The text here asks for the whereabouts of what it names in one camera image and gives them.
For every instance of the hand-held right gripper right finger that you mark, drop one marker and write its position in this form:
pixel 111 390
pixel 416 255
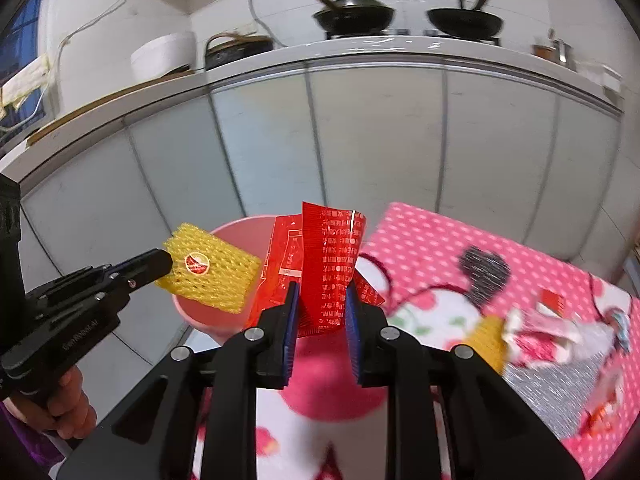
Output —
pixel 352 330

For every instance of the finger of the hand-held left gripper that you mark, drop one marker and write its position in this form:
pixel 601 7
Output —
pixel 150 267

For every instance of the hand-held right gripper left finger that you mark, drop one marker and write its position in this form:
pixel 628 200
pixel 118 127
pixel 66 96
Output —
pixel 291 330

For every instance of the orange-red snack packet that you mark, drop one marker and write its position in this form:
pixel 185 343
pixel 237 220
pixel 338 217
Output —
pixel 280 265

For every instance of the pink plastic bin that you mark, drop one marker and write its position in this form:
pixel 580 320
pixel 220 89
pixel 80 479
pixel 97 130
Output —
pixel 200 317

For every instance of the yellow foam fruit net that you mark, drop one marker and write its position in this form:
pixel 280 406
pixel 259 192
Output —
pixel 220 280
pixel 487 345

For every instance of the red printed snack wrapper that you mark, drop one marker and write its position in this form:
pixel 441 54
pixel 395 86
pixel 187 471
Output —
pixel 330 260

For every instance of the person's left forearm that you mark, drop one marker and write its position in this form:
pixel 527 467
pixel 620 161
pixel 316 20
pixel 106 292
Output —
pixel 30 450

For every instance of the person's left hand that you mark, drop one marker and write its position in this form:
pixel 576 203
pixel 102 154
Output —
pixel 75 410

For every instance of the pink polka dot blanket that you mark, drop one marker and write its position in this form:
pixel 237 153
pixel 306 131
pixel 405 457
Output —
pixel 425 240

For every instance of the wooden cutting board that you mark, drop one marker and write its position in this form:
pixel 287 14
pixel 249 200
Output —
pixel 100 110

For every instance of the white kitchen cabinet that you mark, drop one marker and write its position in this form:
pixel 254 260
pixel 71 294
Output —
pixel 375 135

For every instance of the small red wrapper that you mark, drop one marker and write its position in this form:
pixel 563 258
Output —
pixel 551 301

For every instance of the silver foil wrapper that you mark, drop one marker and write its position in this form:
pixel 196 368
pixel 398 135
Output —
pixel 545 395

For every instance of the white rice cooker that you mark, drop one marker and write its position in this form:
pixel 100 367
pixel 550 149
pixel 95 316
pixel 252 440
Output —
pixel 162 57

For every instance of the yellow and white cloth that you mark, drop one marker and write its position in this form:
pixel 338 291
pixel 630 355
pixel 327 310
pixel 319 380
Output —
pixel 27 77

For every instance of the black electric pot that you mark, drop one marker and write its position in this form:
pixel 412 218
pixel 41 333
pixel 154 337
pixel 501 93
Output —
pixel 235 52

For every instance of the red and white wrapper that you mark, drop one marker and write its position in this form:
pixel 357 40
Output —
pixel 602 405

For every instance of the window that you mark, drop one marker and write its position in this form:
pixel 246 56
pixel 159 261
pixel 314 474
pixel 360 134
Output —
pixel 22 30

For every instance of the black wok with lid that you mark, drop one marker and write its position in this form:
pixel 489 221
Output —
pixel 355 15

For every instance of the copper pot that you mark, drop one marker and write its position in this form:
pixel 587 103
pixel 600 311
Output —
pixel 542 51

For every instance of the steel kettle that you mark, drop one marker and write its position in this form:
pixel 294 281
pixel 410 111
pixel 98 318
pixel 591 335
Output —
pixel 565 52

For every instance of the white box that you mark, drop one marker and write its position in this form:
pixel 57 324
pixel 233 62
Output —
pixel 602 80

